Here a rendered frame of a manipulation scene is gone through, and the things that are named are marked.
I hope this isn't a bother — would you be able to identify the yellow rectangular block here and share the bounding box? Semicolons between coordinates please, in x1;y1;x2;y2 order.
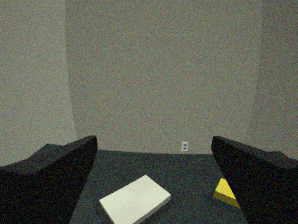
213;179;241;209

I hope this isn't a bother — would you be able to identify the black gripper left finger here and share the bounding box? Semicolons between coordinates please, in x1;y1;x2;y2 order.
0;136;98;224

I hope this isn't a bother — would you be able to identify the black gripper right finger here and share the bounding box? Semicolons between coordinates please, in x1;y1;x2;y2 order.
210;135;298;224

